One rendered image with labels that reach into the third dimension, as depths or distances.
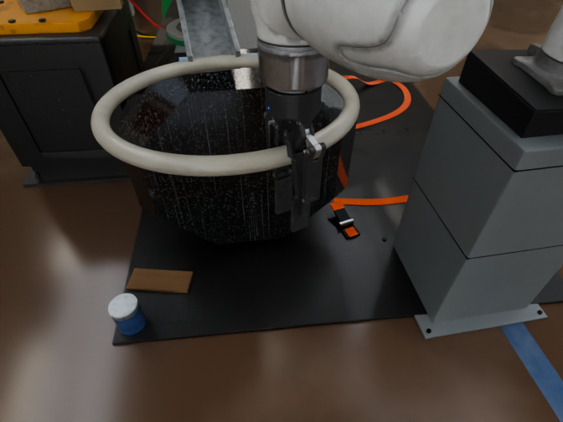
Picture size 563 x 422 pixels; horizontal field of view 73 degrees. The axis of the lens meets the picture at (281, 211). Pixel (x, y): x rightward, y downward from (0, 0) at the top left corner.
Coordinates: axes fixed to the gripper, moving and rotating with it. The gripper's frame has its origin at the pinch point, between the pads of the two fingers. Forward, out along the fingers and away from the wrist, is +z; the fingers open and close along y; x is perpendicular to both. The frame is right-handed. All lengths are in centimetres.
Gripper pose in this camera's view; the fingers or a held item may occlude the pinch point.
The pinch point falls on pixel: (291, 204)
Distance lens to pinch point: 62.9
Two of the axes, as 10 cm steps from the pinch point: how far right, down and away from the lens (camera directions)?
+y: -5.0, -5.5, 6.7
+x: -8.7, 3.2, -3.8
